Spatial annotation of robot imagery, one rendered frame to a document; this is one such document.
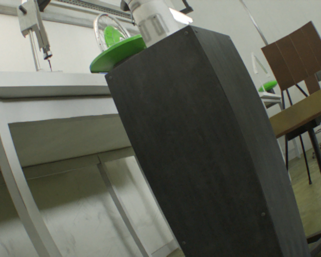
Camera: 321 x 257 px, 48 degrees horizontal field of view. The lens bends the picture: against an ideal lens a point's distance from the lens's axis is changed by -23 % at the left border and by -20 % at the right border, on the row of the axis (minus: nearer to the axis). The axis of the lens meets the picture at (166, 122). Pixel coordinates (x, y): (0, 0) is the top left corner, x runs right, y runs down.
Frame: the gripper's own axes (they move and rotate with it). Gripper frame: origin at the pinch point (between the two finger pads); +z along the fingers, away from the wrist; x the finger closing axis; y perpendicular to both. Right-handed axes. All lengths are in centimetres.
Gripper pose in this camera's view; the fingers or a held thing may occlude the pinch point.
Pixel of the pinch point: (133, 23)
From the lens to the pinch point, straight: 149.4
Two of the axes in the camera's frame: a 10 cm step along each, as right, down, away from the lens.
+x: -8.5, 3.2, -4.1
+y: -5.2, -6.0, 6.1
